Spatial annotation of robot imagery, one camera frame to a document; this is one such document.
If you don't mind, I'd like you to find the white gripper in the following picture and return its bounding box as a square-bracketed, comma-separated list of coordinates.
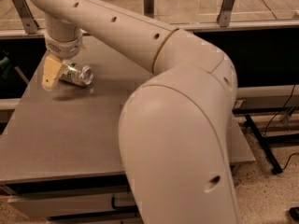
[42, 30, 82, 91]

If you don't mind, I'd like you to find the green white 7up can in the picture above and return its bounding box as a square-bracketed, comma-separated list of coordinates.
[60, 63, 94, 87]

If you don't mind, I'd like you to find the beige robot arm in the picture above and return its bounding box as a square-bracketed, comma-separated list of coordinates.
[30, 0, 241, 224]

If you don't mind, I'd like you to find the grey cabinet with drawers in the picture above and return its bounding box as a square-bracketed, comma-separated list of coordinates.
[1, 37, 250, 224]

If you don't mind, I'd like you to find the black metal floor stand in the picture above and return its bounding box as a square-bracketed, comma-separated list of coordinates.
[244, 115, 299, 175]

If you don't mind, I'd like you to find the grey horizontal railing bar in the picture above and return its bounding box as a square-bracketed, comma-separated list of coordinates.
[0, 19, 299, 39]

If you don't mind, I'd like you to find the left metal railing bracket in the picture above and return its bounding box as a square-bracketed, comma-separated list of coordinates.
[11, 0, 39, 35]

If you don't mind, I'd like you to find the metal railing bracket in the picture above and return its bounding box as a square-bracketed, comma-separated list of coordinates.
[143, 0, 154, 18]
[217, 0, 235, 27]
[11, 0, 39, 35]

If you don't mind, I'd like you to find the middle metal railing bracket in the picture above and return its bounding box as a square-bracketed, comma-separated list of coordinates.
[143, 0, 154, 18]

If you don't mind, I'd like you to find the black upper drawer handle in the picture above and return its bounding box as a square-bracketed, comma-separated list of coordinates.
[111, 193, 136, 210]

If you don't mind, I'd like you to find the right metal railing bracket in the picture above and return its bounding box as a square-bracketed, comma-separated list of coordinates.
[217, 0, 235, 27]

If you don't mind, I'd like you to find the black cable on floor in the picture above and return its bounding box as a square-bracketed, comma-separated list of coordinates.
[261, 84, 299, 170]

